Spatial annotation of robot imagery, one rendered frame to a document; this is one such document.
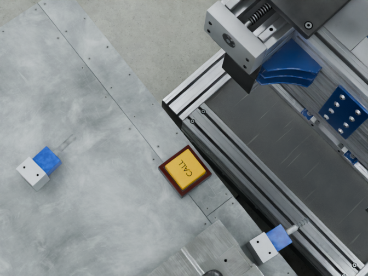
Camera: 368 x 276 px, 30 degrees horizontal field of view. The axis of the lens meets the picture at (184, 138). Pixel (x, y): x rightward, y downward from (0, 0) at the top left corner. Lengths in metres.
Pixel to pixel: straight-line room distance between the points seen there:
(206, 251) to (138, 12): 1.30
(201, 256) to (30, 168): 0.38
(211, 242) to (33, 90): 0.50
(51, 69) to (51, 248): 0.38
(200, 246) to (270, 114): 0.88
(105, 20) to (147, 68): 0.23
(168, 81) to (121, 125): 0.90
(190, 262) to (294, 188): 0.81
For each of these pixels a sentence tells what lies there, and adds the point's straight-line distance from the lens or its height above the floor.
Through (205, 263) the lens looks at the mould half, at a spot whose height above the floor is 0.89.
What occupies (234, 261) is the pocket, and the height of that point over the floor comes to 0.86.
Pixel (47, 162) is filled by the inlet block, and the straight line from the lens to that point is 1.40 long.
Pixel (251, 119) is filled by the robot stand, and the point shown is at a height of 0.21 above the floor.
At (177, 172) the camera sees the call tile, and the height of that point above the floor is 0.84.
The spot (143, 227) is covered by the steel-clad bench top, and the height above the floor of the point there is 0.80.
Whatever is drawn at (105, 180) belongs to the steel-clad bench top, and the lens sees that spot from 1.42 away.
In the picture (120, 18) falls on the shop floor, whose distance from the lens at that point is 2.43.
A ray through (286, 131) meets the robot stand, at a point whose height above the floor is 0.21.
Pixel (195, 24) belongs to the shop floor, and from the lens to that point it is 2.42.
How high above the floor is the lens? 2.19
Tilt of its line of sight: 74 degrees down
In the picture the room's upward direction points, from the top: 10 degrees clockwise
